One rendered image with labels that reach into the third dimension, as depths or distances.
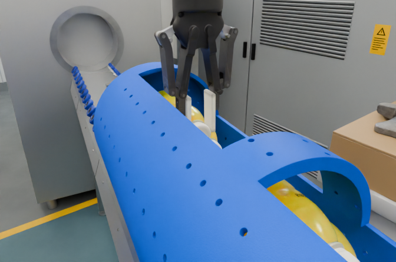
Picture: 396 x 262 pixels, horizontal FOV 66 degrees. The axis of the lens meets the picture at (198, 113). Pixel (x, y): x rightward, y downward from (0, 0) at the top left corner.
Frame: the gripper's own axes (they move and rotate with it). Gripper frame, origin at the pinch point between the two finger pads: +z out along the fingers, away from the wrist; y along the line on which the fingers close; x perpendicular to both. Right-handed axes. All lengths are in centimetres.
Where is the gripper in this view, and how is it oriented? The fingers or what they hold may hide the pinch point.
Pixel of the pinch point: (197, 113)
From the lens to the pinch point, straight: 51.5
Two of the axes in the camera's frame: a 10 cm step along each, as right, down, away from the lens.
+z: 0.0, 9.3, 3.8
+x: 4.3, 3.4, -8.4
